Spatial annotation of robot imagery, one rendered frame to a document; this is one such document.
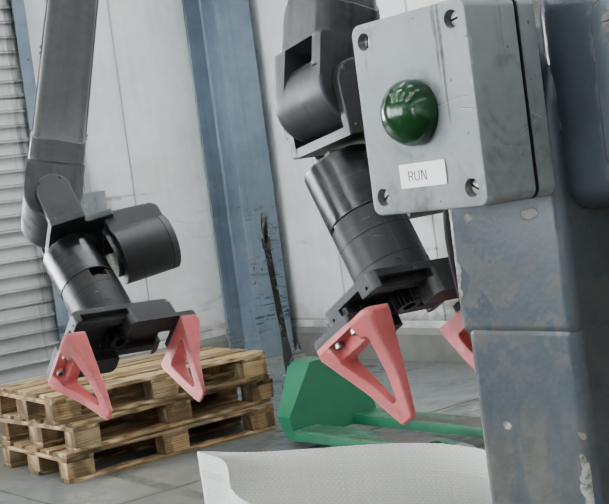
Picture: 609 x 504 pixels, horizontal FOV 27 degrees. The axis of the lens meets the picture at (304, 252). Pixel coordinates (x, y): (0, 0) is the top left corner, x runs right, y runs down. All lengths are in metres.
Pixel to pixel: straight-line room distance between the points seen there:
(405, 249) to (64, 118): 0.53
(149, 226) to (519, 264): 0.71
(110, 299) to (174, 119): 8.23
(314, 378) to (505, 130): 5.75
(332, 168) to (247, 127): 8.30
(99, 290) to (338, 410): 5.16
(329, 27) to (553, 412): 0.41
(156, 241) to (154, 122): 8.07
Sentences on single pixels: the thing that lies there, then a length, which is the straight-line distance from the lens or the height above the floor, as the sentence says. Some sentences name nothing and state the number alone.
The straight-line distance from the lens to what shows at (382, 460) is 1.08.
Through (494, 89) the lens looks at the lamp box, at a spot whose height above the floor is 1.29.
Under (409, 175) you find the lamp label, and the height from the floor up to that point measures 1.26.
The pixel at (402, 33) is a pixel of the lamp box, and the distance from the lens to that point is 0.57.
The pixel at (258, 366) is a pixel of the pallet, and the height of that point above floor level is 0.36.
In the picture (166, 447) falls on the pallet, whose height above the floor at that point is 0.05.
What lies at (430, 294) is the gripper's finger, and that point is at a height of 1.17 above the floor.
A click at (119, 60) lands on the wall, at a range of 9.25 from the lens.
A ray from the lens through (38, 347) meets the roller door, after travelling 8.71.
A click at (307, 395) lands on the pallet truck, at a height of 0.23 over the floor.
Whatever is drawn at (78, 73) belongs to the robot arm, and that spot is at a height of 1.41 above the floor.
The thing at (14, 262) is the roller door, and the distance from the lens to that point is 8.64.
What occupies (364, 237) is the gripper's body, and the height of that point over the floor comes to 1.22.
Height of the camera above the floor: 1.26
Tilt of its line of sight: 3 degrees down
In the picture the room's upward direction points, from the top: 8 degrees counter-clockwise
